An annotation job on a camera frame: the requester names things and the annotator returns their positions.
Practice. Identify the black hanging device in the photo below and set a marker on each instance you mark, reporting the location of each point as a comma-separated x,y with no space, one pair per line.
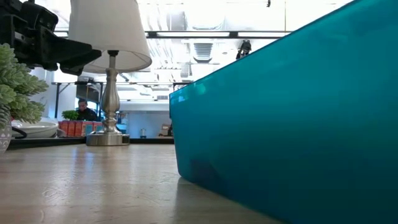
244,48

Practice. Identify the black metal table frame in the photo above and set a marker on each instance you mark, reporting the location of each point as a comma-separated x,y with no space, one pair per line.
46,142

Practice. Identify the person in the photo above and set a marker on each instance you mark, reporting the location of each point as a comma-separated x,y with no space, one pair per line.
85,114

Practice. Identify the green artificial potted plant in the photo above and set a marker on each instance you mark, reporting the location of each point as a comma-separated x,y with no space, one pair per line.
18,84

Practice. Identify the small green potted plant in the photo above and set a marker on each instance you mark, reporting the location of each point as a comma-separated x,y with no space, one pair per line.
69,115

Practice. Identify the teal plastic bin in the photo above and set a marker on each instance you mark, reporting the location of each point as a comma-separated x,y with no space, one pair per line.
280,124

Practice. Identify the row of orange boxes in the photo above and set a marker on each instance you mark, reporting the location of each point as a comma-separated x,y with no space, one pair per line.
74,128

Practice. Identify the white shade silver lamp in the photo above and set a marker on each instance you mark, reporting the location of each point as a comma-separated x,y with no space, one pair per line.
109,28

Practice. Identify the grey box under table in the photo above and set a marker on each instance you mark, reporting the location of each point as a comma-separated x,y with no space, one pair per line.
88,91

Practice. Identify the black background table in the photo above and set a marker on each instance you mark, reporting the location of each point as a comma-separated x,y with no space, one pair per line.
57,93

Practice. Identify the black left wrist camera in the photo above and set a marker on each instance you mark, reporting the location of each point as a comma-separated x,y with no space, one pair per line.
40,17

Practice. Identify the white bowl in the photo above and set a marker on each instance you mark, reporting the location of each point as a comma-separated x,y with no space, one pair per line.
37,129

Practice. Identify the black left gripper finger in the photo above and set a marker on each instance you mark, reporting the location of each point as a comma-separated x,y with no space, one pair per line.
74,54
77,70

